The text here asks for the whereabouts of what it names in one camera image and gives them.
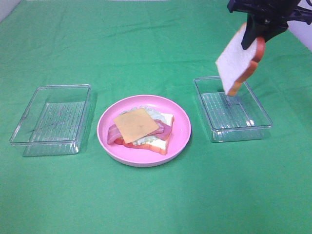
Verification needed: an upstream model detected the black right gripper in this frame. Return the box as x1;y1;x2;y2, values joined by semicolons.
227;0;312;50

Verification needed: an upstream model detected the toy bread slice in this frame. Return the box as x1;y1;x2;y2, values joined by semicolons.
215;23;266;96
114;110;174;155

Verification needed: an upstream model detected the green toy lettuce leaf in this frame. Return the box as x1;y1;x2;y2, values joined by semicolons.
117;106;173;148

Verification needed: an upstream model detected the toy bacon strip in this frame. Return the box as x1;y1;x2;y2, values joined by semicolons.
151;119;172;140
107;124;160;145

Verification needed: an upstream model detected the yellow toy cheese slice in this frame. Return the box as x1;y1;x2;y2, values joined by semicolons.
114;108;159;143

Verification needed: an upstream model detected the clear right plastic container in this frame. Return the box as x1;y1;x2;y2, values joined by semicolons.
194;76;273;143

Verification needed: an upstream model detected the clear plastic container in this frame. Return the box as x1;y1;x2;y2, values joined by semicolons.
194;76;273;143
10;84;91;157

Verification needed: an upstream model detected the pink round plate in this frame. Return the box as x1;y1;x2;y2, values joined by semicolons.
97;95;192;167

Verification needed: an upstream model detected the green tablecloth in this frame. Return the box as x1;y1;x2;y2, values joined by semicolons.
0;0;312;234

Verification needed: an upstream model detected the clear left plastic container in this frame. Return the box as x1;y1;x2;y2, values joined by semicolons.
10;84;91;157

